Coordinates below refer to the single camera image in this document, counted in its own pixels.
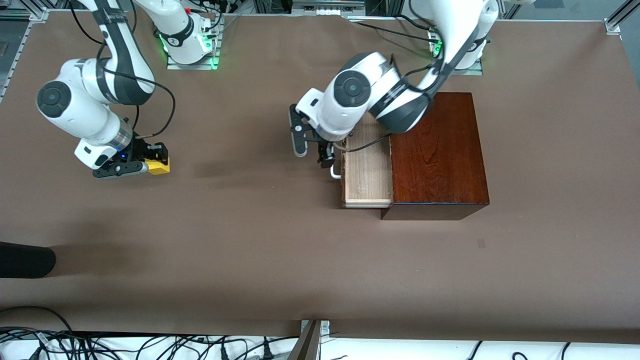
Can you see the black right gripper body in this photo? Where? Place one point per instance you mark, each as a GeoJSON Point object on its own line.
{"type": "Point", "coordinates": [141, 148]}

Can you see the yellow block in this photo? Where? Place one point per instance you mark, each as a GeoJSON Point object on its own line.
{"type": "Point", "coordinates": [160, 168]}

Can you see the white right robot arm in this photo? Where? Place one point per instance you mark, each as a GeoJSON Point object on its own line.
{"type": "Point", "coordinates": [80, 110]}

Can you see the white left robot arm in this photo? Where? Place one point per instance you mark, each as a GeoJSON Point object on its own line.
{"type": "Point", "coordinates": [360, 95]}

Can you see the brown table cover mat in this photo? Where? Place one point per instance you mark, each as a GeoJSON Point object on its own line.
{"type": "Point", "coordinates": [225, 240]}

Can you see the dark brown wooden cabinet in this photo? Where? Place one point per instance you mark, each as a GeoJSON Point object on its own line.
{"type": "Point", "coordinates": [440, 160]}

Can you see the black rounded object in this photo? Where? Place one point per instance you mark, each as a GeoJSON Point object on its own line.
{"type": "Point", "coordinates": [25, 260]}

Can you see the black power plug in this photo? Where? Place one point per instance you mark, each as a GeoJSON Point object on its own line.
{"type": "Point", "coordinates": [267, 351]}

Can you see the metal base plate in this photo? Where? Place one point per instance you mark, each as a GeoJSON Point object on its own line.
{"type": "Point", "coordinates": [192, 65]}
{"type": "Point", "coordinates": [475, 71]}

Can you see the aluminium frame rail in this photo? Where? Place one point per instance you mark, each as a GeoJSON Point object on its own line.
{"type": "Point", "coordinates": [20, 50]}

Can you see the grey metal bracket profile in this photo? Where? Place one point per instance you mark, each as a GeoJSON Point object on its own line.
{"type": "Point", "coordinates": [307, 345]}

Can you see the aluminium corner bracket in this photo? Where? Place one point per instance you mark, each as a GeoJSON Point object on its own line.
{"type": "Point", "coordinates": [612, 26]}

